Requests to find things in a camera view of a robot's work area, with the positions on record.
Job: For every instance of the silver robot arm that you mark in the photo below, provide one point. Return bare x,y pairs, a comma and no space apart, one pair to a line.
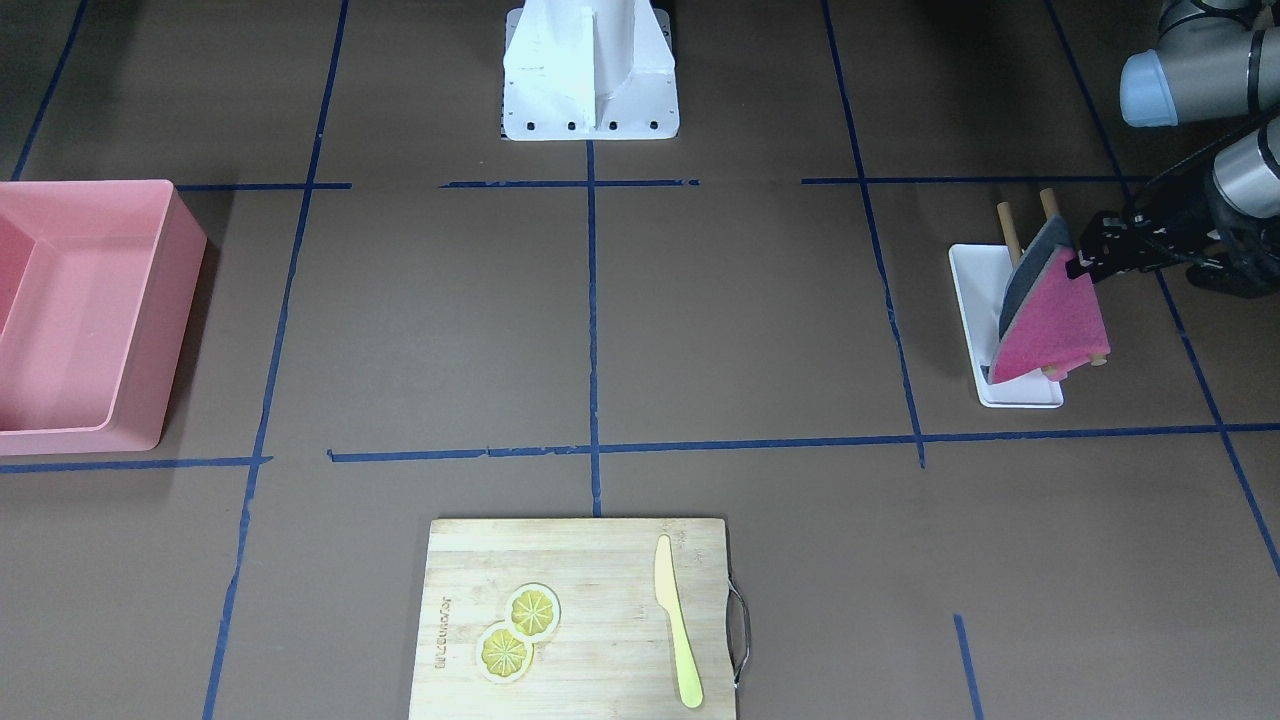
1216,211

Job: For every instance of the lemon slice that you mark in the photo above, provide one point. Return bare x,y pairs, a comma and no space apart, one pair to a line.
502,656
533,612

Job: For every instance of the bamboo cutting board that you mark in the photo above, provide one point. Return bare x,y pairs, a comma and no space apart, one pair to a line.
611,656

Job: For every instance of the white pedestal column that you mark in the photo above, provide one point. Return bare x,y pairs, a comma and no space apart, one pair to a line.
590,71

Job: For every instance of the pink and grey cloth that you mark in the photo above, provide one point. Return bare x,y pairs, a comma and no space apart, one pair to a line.
1048,323

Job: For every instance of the pink plastic bin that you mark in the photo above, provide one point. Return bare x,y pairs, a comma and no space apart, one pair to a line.
98,280

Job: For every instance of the yellow plastic knife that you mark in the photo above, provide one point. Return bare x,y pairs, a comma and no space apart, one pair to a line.
688,678

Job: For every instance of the white cloth rack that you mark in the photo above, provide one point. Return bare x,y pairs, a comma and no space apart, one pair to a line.
980,274

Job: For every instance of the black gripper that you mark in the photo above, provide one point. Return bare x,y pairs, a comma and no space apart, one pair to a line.
1128,247

